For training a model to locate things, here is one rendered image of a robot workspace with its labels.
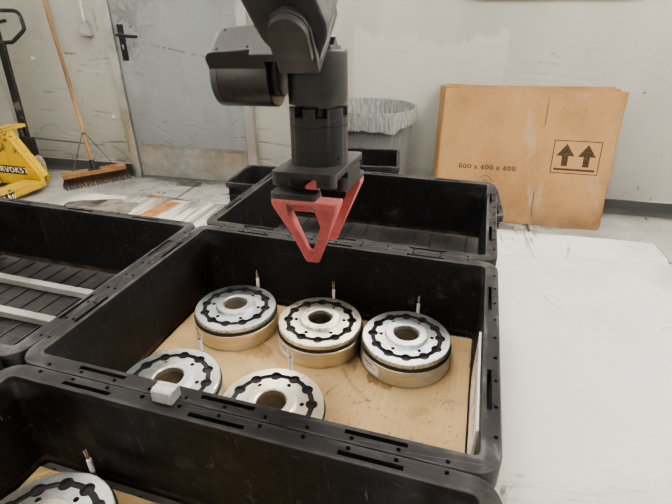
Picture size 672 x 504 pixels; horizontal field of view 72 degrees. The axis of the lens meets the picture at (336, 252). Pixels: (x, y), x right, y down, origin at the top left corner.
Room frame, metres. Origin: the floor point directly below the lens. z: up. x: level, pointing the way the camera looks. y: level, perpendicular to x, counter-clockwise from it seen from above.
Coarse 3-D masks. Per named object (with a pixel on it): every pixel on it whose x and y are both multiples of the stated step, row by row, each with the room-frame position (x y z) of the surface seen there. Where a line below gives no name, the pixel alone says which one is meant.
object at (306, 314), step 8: (304, 312) 0.47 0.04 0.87; (312, 312) 0.47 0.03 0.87; (320, 312) 0.47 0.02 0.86; (328, 312) 0.47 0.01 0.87; (336, 312) 0.47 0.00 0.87; (304, 320) 0.45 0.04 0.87; (336, 320) 0.45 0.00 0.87; (312, 328) 0.44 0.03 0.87; (320, 328) 0.44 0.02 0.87; (328, 328) 0.44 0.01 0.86
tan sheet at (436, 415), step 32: (192, 320) 0.50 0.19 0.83; (224, 352) 0.44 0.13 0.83; (256, 352) 0.44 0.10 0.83; (224, 384) 0.38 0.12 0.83; (320, 384) 0.38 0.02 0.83; (352, 384) 0.38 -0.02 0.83; (384, 384) 0.38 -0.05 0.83; (448, 384) 0.38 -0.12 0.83; (352, 416) 0.34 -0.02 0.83; (384, 416) 0.34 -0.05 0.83; (416, 416) 0.34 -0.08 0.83; (448, 416) 0.34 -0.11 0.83; (448, 448) 0.30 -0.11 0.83
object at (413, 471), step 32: (0, 384) 0.28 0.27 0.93; (32, 384) 0.28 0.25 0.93; (64, 384) 0.28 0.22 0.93; (96, 384) 0.28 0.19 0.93; (160, 416) 0.25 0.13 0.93; (192, 416) 0.25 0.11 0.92; (224, 416) 0.24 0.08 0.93; (288, 448) 0.22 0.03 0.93; (320, 448) 0.22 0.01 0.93; (352, 448) 0.22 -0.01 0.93; (416, 480) 0.19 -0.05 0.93; (448, 480) 0.19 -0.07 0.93; (480, 480) 0.19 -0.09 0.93
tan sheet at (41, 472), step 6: (42, 468) 0.28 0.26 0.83; (36, 474) 0.27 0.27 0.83; (42, 474) 0.27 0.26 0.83; (48, 474) 0.27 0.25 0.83; (30, 480) 0.27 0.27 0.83; (114, 492) 0.25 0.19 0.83; (120, 492) 0.25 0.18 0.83; (120, 498) 0.25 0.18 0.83; (126, 498) 0.25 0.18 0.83; (132, 498) 0.25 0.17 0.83; (138, 498) 0.25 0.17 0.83
